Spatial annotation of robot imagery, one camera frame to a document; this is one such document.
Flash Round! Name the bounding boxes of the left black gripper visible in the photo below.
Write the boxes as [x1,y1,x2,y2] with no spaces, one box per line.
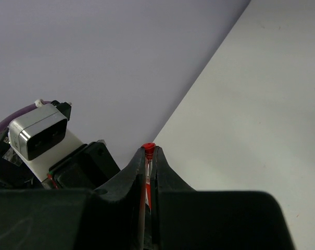
[0,129,120,190]

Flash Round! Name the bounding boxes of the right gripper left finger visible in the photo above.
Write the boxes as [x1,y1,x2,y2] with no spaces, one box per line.
[96,148,146,249]

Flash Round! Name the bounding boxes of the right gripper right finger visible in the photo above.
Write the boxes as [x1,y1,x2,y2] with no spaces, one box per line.
[150,146,195,249]

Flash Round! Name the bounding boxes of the red gel pen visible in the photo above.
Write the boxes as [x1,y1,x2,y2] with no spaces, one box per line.
[137,181,146,249]

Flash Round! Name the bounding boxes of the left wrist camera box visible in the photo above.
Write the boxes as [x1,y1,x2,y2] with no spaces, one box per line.
[8,104,84,182]

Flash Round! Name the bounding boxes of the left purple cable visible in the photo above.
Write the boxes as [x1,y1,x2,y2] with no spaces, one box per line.
[0,100,53,143]

